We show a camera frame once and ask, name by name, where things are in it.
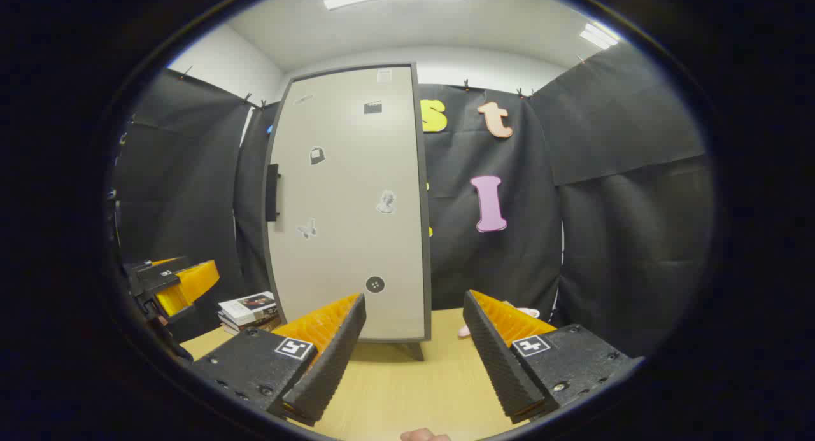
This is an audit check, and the black door handle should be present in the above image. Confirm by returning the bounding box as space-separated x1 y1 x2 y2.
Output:
266 164 283 223

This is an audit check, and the white book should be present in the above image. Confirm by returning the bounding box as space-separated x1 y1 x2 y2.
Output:
218 291 278 325

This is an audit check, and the black backdrop cloth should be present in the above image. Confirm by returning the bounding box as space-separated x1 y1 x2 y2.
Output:
111 43 717 359

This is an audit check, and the small ceiling light panel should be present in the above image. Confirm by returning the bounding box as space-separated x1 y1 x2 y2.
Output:
579 22 620 51

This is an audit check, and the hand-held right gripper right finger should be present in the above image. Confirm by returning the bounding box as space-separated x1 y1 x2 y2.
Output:
462 290 639 424

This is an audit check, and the grey cabinet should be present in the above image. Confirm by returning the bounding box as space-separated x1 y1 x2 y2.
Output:
262 62 434 363

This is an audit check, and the brown book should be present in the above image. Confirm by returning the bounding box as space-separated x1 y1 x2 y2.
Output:
220 314 281 336

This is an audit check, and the pink green plush toy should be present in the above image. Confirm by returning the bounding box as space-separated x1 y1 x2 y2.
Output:
458 301 541 338

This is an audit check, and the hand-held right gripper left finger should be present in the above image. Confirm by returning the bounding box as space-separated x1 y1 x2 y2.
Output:
190 293 368 428

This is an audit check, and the beige cabinet door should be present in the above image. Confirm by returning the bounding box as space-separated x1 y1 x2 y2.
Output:
265 66 426 342

